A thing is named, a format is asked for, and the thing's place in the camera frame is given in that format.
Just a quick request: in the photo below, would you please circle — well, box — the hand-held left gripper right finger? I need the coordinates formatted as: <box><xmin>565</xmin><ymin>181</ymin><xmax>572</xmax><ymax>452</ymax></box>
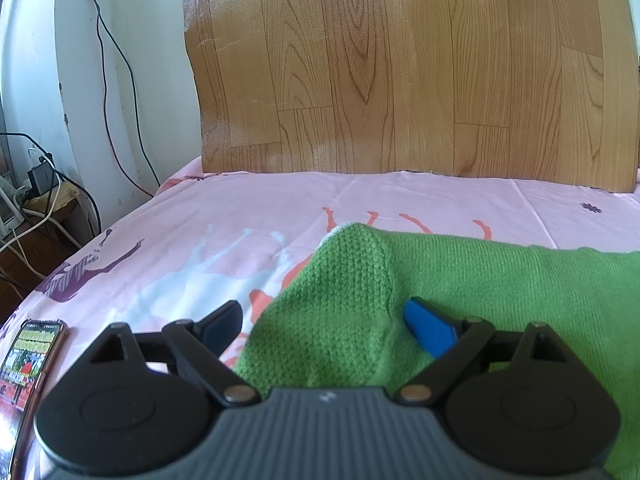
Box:
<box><xmin>395</xmin><ymin>298</ymin><xmax>584</xmax><ymax>406</ymax></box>

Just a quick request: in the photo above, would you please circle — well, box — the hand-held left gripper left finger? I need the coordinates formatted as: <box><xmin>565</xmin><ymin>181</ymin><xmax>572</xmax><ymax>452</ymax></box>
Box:
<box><xmin>86</xmin><ymin>300</ymin><xmax>262</xmax><ymax>407</ymax></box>

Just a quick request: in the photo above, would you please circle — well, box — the green white black knitted sweater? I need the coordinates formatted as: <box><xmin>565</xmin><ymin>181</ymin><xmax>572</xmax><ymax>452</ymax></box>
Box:
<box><xmin>232</xmin><ymin>223</ymin><xmax>640</xmax><ymax>480</ymax></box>

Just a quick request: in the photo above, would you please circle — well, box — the pink printed bed sheet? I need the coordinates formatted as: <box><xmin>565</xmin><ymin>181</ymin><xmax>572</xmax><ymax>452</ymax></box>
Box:
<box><xmin>0</xmin><ymin>169</ymin><xmax>640</xmax><ymax>480</ymax></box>

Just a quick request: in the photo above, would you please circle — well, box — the smartphone in clear case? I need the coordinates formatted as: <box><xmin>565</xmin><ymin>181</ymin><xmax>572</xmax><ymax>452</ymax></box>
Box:
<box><xmin>0</xmin><ymin>318</ymin><xmax>70</xmax><ymax>480</ymax></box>

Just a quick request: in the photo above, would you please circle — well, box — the wooden nightstand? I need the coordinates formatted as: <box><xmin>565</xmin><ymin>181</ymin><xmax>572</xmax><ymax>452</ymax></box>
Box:
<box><xmin>0</xmin><ymin>192</ymin><xmax>103</xmax><ymax>321</ymax></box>

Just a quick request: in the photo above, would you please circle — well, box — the black power adapter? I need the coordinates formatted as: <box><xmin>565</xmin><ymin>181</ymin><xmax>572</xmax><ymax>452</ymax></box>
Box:
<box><xmin>26</xmin><ymin>154</ymin><xmax>57</xmax><ymax>200</ymax></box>

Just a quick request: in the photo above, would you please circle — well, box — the wooden headboard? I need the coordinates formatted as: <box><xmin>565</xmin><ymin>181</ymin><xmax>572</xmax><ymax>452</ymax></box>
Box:
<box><xmin>180</xmin><ymin>0</ymin><xmax>640</xmax><ymax>195</ymax></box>

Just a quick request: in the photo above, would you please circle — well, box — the black charger with cables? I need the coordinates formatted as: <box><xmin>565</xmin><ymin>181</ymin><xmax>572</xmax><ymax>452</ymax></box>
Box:
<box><xmin>0</xmin><ymin>146</ymin><xmax>101</xmax><ymax>281</ymax></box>

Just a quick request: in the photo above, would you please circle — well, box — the black wall cable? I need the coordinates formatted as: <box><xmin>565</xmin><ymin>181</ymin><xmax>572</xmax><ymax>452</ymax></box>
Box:
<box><xmin>81</xmin><ymin>0</ymin><xmax>162</xmax><ymax>197</ymax></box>

